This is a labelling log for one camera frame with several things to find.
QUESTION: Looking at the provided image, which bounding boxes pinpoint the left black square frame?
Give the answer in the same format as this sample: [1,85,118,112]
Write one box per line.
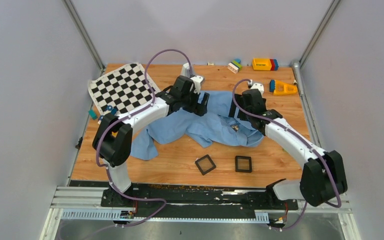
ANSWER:
[194,154,217,176]

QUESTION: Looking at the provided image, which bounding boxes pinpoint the purple cable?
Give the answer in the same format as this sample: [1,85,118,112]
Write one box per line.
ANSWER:
[95,48,195,229]
[232,78,343,232]

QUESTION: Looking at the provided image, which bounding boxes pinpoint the light blue shirt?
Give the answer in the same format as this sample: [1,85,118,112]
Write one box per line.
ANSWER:
[130,91,264,161]

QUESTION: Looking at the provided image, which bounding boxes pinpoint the black white checkerboard mat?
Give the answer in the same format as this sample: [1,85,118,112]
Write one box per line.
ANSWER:
[87,63,161,116]

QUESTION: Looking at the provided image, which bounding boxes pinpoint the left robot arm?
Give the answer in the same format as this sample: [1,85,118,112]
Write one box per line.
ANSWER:
[92,75,210,207]

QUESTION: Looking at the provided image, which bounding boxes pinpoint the black square frame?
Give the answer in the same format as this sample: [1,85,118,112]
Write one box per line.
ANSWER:
[235,155,253,173]
[194,154,217,176]

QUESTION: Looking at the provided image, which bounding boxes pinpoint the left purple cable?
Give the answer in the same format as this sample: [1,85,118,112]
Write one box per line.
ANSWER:
[95,48,195,229]

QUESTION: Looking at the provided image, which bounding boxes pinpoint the teal small block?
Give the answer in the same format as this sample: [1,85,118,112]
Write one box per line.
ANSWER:
[88,109,98,120]

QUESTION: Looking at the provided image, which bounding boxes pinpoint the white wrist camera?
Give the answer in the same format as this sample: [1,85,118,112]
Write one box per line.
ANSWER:
[247,79,265,95]
[190,75,205,94]

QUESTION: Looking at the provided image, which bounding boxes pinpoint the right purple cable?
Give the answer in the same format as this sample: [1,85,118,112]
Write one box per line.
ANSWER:
[232,78,343,232]

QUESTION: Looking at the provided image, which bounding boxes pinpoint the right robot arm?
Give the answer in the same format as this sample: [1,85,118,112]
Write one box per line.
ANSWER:
[229,89,348,209]

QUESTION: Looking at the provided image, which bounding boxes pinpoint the grey pipe in corner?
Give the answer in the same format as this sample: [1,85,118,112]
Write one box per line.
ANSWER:
[291,59,305,97]

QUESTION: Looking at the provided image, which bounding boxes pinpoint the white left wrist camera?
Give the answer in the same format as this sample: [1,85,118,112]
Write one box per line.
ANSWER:
[190,75,205,94]

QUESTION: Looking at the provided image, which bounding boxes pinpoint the white green blue blocks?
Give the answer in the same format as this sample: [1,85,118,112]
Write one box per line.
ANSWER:
[227,58,243,74]

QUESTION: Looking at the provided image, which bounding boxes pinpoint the gold leaf brooch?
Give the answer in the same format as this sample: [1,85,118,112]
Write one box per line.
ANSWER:
[230,124,240,132]

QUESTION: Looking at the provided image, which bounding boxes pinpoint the right black square frame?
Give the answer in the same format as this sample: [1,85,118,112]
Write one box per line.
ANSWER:
[235,155,253,173]

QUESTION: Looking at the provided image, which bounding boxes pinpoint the white metronome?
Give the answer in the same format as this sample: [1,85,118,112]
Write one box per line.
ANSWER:
[180,62,195,78]

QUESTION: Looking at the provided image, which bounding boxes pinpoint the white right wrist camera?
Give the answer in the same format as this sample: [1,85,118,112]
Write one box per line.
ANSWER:
[247,79,265,95]

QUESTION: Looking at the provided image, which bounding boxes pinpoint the yellow blue toy wedge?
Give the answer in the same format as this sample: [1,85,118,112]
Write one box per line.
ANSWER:
[269,79,298,96]

